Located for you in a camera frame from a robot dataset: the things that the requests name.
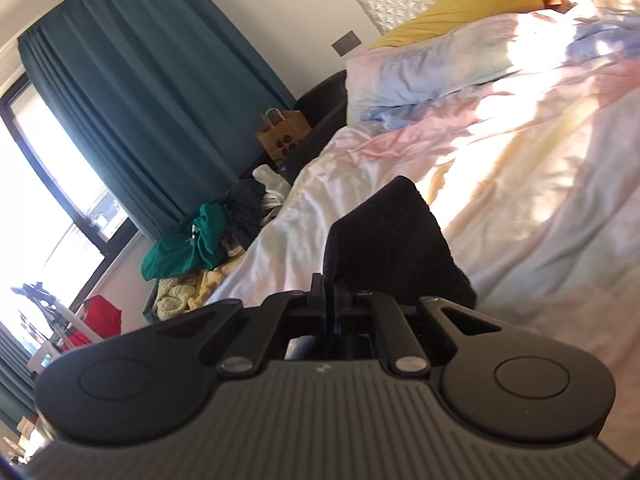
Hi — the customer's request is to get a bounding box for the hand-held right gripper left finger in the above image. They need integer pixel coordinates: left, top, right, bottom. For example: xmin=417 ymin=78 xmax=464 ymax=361
xmin=159 ymin=273 xmax=332 ymax=377

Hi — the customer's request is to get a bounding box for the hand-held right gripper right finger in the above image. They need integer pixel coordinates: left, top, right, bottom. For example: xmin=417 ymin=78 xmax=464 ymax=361
xmin=332 ymin=284 xmax=503 ymax=377

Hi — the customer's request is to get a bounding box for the black garment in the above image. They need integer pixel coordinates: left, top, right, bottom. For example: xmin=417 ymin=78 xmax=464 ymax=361
xmin=322 ymin=176 xmax=478 ymax=311

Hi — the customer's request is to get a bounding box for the pale yellow knitted blanket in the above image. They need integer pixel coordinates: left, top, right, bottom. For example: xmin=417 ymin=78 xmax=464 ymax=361
xmin=152 ymin=257 xmax=246 ymax=321

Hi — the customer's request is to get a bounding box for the dark patterned garment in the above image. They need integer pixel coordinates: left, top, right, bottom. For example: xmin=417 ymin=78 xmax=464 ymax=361
xmin=222 ymin=178 xmax=267 ymax=256

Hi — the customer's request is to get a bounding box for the green garment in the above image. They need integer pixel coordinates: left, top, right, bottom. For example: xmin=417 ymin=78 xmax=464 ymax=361
xmin=141 ymin=202 xmax=232 ymax=282

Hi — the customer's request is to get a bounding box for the white garment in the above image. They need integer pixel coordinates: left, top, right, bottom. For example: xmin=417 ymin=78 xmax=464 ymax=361
xmin=252 ymin=164 xmax=293 ymax=211

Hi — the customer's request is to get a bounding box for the brown paper bag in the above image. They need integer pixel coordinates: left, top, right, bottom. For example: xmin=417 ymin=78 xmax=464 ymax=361
xmin=255 ymin=108 xmax=312 ymax=164

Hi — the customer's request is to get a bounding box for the red bag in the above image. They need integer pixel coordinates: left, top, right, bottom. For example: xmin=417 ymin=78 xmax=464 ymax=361
xmin=64 ymin=295 xmax=123 ymax=350

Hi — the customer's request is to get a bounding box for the pastel duvet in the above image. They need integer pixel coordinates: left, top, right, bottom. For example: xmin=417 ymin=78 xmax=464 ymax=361
xmin=206 ymin=6 xmax=640 ymax=413

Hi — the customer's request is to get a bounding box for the black armchair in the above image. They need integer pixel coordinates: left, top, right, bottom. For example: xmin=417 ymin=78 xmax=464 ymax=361
xmin=239 ymin=70 xmax=349 ymax=187

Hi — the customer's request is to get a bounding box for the black framed window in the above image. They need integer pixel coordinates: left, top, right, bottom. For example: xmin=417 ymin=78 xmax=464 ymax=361
xmin=0 ymin=72 xmax=141 ymax=311

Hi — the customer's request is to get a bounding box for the teal curtain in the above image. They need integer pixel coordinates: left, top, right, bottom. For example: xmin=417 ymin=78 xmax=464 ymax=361
xmin=17 ymin=0 xmax=297 ymax=243

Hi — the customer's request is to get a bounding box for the pastel pillow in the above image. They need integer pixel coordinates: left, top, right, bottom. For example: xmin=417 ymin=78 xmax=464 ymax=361
xmin=345 ymin=9 xmax=581 ymax=122

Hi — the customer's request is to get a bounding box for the yellow pillow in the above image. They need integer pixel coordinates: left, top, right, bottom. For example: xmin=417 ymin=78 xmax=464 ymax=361
xmin=369 ymin=0 xmax=546 ymax=51

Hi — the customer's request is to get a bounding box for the grey wall socket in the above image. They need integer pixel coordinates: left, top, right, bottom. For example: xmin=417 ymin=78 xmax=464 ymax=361
xmin=331 ymin=31 xmax=364 ymax=57

